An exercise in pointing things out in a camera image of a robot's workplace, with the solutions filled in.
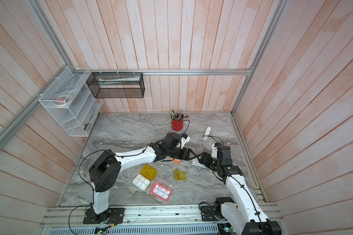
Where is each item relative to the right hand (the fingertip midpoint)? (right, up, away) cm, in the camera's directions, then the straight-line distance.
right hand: (201, 156), depth 84 cm
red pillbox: (-23, -19, -3) cm, 30 cm away
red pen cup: (-15, +20, +18) cm, 31 cm away
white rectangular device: (+8, +13, +20) cm, 25 cm away
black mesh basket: (-52, +44, +6) cm, 69 cm away
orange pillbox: (-15, 0, -8) cm, 17 cm away
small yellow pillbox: (-12, -12, +4) cm, 18 cm away
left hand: (-5, -1, -2) cm, 6 cm away
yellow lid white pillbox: (-34, -14, 0) cm, 37 cm away
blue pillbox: (-2, -6, +7) cm, 9 cm away
